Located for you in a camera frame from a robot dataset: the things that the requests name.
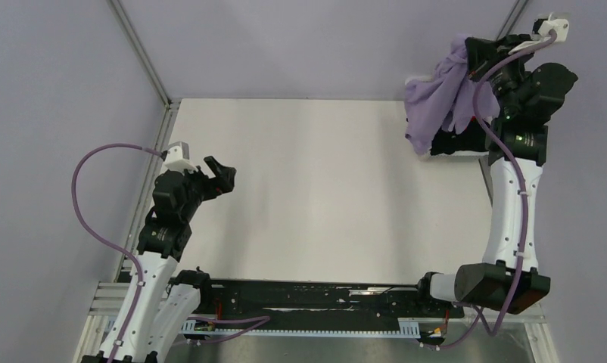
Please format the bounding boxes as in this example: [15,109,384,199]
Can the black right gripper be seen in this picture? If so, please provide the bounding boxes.
[465,34,537,117]

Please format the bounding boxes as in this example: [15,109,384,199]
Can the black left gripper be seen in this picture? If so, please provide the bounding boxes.
[178,155,235,221]

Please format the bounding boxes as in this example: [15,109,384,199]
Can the purple t shirt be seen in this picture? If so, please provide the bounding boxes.
[404,33,500,157]

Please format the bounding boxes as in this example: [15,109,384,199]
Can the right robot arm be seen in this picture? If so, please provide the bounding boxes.
[404,30,577,316]

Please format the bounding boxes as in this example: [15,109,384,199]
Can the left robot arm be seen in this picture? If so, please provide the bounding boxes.
[81,156,237,362]

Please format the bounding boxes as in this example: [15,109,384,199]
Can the black t shirt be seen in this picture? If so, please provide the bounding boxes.
[429,117,488,157]

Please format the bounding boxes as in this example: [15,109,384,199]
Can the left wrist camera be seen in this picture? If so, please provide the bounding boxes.
[163,141,197,172]

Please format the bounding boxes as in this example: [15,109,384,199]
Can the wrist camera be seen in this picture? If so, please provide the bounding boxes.
[163,141,197,172]
[508,13,570,55]

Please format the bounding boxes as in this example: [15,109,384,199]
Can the right aluminium corner post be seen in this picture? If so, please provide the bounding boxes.
[496,0,531,40]

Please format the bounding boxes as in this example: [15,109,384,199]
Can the aluminium corner post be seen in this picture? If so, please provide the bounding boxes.
[107,0,172,109]
[496,0,531,40]

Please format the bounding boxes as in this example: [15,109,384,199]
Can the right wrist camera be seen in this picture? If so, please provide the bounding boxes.
[508,13,570,55]

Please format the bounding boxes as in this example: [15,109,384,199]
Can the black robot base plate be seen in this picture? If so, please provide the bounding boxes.
[195,279,465,332]

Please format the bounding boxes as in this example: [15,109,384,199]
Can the left aluminium corner post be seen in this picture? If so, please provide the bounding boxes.
[107,0,172,109]

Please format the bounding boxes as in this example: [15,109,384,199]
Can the aluminium frame rail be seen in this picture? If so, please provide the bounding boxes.
[85,281,546,324]

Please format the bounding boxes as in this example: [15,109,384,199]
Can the white slotted cable duct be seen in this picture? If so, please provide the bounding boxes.
[180,319,421,339]

